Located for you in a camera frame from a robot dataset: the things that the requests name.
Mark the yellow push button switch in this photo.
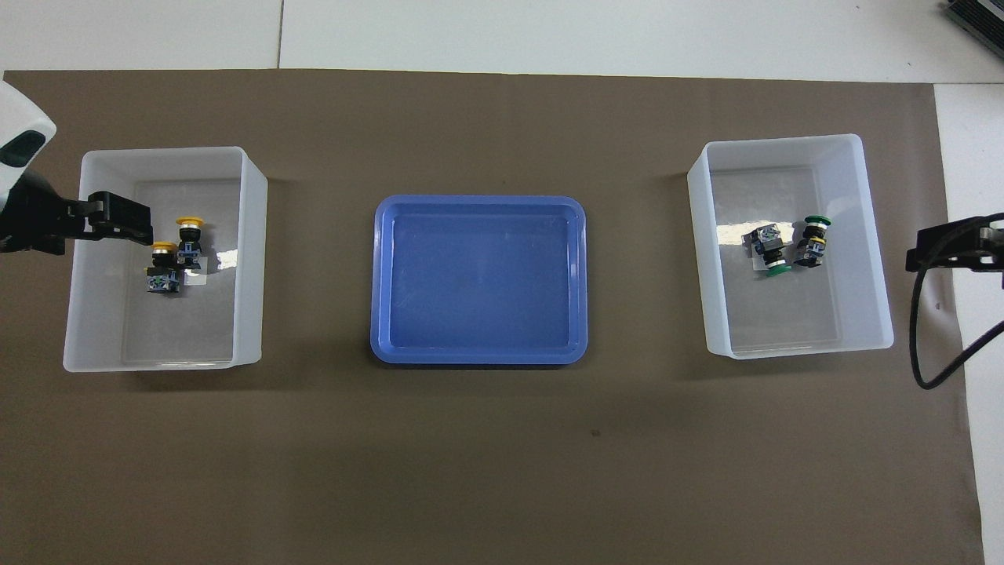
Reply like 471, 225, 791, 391
175, 217, 206, 272
144, 241, 183, 296

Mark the brown paper table mat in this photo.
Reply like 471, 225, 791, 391
0, 69, 985, 565

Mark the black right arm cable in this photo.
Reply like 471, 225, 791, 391
908, 212, 1004, 391

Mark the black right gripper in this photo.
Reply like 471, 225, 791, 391
908, 218, 1004, 273

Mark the translucent white plastic box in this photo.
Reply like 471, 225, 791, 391
686, 133, 895, 360
63, 145, 269, 374

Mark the dark grey ribbed device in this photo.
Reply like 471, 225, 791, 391
941, 0, 1004, 48

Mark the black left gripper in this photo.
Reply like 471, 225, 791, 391
0, 173, 155, 256

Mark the green push button switch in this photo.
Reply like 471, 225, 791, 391
749, 224, 793, 279
795, 214, 832, 270

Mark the blue plastic tray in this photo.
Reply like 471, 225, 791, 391
370, 195, 589, 366

